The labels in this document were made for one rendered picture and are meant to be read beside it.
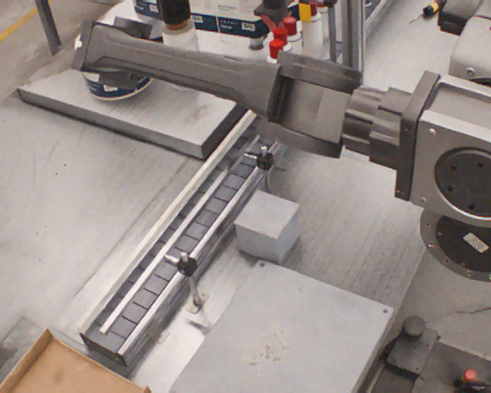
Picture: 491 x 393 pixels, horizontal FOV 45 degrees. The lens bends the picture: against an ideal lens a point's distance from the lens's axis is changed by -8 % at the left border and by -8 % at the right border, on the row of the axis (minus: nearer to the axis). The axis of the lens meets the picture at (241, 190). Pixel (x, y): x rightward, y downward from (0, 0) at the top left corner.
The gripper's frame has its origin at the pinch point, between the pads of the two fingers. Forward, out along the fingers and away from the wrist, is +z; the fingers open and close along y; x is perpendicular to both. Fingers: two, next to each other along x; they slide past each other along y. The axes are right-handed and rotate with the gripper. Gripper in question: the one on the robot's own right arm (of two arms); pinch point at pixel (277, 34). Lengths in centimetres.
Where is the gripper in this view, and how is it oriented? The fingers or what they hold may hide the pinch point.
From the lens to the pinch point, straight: 162.1
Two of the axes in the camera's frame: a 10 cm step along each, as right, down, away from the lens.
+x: 8.6, 3.1, -4.1
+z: 1.0, 6.8, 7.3
